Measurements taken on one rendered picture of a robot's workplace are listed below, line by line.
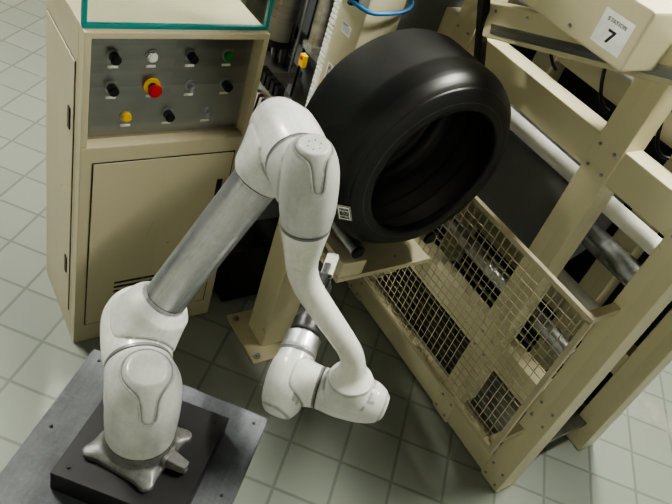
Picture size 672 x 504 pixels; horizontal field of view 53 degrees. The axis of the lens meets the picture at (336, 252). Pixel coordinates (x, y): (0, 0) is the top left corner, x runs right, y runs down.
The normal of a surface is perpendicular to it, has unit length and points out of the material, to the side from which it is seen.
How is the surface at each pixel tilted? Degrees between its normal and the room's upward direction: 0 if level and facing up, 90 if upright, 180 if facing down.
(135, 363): 6
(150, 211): 90
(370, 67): 41
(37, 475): 0
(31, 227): 0
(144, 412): 70
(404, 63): 25
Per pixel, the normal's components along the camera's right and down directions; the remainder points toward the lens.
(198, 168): 0.49, 0.67
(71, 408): 0.27, -0.72
